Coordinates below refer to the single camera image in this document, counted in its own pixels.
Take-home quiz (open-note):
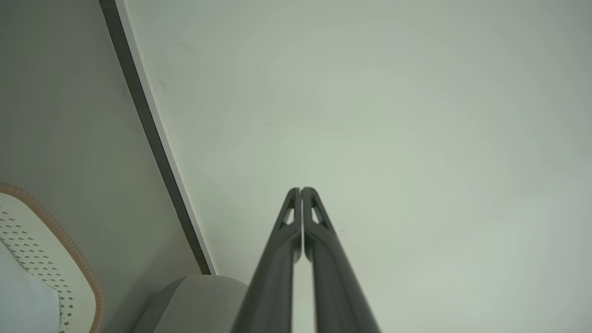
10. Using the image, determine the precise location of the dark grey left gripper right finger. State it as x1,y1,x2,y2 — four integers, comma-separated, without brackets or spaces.
301,186,382,333

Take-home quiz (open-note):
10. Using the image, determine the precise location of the white laundry basket tan rim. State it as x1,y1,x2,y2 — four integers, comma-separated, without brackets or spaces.
0,182,105,333

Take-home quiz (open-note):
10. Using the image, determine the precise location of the plain white garment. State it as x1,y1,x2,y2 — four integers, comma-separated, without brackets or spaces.
0,240,62,333

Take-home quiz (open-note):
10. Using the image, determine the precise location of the black and white baseboard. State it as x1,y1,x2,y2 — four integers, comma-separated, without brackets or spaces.
98,0,218,276

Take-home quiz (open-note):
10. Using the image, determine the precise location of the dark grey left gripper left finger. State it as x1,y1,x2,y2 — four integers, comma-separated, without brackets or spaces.
230,187,302,333

